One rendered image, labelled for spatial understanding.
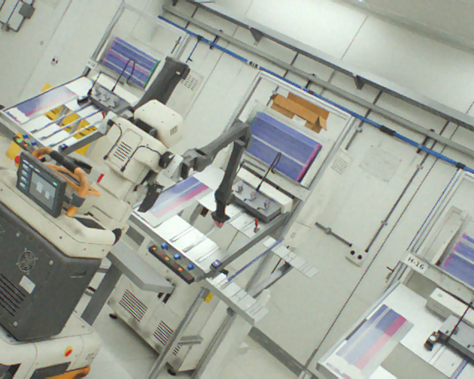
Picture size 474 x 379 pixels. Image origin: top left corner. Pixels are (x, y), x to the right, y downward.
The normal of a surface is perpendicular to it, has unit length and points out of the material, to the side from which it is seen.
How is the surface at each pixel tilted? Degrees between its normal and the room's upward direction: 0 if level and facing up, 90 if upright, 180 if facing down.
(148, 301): 90
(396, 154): 90
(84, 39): 90
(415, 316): 45
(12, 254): 90
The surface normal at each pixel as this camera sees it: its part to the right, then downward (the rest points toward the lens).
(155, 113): 0.06, -0.68
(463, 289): -0.47, -0.19
